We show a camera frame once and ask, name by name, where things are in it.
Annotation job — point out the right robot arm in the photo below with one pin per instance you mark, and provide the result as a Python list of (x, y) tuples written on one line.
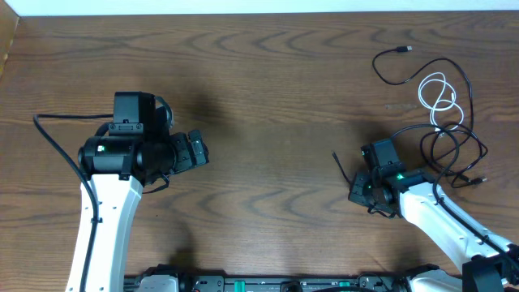
[(487, 261)]

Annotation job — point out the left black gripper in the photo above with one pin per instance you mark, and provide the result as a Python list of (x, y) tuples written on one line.
[(187, 157)]

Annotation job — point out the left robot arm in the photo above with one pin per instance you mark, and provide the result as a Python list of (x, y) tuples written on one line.
[(126, 154)]

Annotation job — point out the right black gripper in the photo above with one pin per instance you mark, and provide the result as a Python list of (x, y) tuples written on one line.
[(356, 192)]

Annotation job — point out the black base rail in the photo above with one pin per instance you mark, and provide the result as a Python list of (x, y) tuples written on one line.
[(168, 278)]

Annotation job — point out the green clamp handle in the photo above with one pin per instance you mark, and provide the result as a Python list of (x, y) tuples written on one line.
[(240, 286)]

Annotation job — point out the cardboard panel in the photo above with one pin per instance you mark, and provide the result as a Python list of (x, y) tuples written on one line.
[(8, 24)]

